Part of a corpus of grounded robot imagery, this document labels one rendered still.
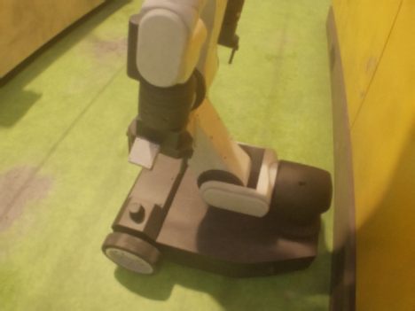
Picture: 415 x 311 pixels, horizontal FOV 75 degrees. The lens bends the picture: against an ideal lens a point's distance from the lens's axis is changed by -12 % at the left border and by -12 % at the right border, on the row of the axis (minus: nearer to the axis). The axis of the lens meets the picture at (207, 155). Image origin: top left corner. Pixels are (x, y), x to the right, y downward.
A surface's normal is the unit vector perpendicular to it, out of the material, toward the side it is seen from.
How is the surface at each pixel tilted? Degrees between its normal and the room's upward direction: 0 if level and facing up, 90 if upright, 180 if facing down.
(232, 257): 0
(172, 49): 90
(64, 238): 0
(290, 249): 0
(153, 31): 90
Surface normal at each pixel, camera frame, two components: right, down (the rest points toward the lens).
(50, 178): 0.01, -0.68
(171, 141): -0.27, 0.70
